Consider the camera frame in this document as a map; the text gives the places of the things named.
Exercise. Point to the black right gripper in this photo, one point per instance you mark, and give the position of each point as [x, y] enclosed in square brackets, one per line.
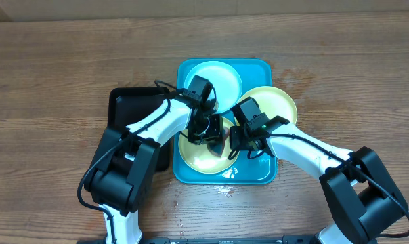
[238, 144]

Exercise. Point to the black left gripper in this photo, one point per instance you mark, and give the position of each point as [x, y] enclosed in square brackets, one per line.
[217, 120]

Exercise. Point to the dark hourglass sponge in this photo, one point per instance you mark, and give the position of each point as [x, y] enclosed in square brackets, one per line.
[216, 148]

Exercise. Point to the yellow plate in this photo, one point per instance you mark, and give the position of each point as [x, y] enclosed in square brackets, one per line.
[273, 102]
[202, 160]

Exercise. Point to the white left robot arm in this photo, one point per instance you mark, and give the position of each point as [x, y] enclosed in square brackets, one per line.
[118, 195]

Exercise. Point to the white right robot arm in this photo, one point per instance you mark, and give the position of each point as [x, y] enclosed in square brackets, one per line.
[364, 201]

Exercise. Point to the teal plastic tray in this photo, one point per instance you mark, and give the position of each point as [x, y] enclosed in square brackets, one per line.
[261, 170]

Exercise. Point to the black rectangular water tray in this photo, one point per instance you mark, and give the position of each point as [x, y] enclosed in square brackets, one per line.
[129, 105]

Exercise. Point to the light blue plate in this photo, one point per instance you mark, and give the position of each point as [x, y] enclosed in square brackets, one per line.
[224, 78]

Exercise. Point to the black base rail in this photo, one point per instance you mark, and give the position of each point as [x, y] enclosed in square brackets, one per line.
[286, 239]

